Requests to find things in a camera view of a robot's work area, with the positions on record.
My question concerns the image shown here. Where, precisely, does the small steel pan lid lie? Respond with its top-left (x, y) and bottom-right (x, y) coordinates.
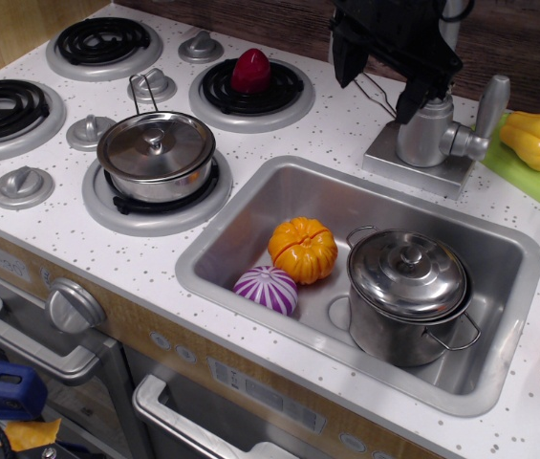
top-left (97, 112), bottom-right (216, 183)

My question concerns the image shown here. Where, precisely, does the silver toy faucet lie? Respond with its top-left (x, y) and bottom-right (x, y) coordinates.
top-left (361, 0), bottom-right (511, 201)

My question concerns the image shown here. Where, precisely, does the blue clamp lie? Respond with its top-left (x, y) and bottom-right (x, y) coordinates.
top-left (0, 361), bottom-right (48, 421)

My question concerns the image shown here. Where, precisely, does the wire utensil handle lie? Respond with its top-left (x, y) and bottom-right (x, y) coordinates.
top-left (353, 73), bottom-right (397, 120)

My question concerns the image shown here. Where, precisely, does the front stove burner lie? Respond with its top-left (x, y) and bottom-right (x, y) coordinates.
top-left (82, 152), bottom-right (232, 237)

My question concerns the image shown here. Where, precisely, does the grey stove knob front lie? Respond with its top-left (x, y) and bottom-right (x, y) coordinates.
top-left (0, 166), bottom-right (54, 210)

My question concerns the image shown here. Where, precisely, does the grey stove knob left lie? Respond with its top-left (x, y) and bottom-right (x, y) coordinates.
top-left (66, 115), bottom-right (116, 152)

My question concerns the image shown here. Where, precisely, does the steel sink basin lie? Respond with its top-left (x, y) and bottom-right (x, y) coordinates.
top-left (176, 156), bottom-right (540, 416)

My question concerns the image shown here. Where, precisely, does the red toy egg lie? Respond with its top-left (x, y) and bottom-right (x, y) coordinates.
top-left (230, 48), bottom-right (271, 95)

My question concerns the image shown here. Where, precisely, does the grey oven dial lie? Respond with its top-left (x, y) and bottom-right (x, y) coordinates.
top-left (45, 277), bottom-right (106, 335)

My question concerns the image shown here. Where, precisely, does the yellow tape piece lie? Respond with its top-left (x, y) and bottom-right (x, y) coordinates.
top-left (5, 418), bottom-right (61, 452)

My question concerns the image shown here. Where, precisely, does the back right stove burner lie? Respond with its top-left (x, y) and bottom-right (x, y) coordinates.
top-left (188, 58), bottom-right (315, 134)

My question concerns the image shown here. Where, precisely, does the small steel pan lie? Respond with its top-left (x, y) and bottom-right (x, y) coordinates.
top-left (97, 74), bottom-right (217, 204)

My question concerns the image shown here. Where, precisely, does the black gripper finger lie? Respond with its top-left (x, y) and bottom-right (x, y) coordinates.
top-left (332, 26), bottom-right (370, 88)
top-left (395, 76), bottom-right (451, 124)

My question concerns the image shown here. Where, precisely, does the grey stove knob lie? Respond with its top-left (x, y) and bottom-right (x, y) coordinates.
top-left (127, 68), bottom-right (177, 104)
top-left (178, 31), bottom-right (224, 64)
top-left (66, 115), bottom-right (116, 152)
top-left (0, 166), bottom-right (54, 210)

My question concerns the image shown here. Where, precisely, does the far left stove burner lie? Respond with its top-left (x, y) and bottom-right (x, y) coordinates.
top-left (0, 79), bottom-right (66, 161)

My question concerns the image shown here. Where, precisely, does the purple white toy onion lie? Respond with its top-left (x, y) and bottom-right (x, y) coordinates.
top-left (232, 266), bottom-right (298, 316)

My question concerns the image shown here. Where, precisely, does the large steel pot lid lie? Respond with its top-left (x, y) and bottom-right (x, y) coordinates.
top-left (346, 226), bottom-right (469, 322)

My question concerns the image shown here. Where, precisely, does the grey stove knob middle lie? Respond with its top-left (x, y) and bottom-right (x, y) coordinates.
top-left (127, 68), bottom-right (177, 104)

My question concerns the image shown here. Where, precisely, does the back left stove burner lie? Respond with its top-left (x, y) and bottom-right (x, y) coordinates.
top-left (46, 17), bottom-right (162, 82)

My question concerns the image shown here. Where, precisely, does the silver oven door handle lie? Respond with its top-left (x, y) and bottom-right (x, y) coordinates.
top-left (0, 306), bottom-right (127, 386)

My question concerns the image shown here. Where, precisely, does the green cutting board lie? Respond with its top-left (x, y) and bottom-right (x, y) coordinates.
top-left (483, 113), bottom-right (540, 203)

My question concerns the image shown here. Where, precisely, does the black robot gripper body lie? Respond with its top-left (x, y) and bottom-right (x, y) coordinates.
top-left (330, 1), bottom-right (464, 80)

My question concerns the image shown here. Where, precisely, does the grey stove knob back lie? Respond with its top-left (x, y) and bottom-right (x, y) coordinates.
top-left (178, 31), bottom-right (224, 64)

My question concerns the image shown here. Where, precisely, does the silver dishwasher door handle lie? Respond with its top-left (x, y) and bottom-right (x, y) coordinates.
top-left (132, 375), bottom-right (295, 459)

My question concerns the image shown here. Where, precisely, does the stove burner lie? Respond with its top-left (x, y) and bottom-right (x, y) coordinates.
top-left (82, 152), bottom-right (232, 237)
top-left (0, 79), bottom-right (66, 161)
top-left (188, 58), bottom-right (315, 134)
top-left (46, 17), bottom-right (162, 82)

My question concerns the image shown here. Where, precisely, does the yellow toy bell pepper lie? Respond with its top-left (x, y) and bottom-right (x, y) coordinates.
top-left (499, 112), bottom-right (540, 172)

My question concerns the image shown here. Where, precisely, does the orange toy pumpkin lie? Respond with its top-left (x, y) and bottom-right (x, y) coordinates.
top-left (268, 217), bottom-right (338, 285)

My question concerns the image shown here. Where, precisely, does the large steel pot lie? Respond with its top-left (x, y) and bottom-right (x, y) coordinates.
top-left (348, 241), bottom-right (482, 367)

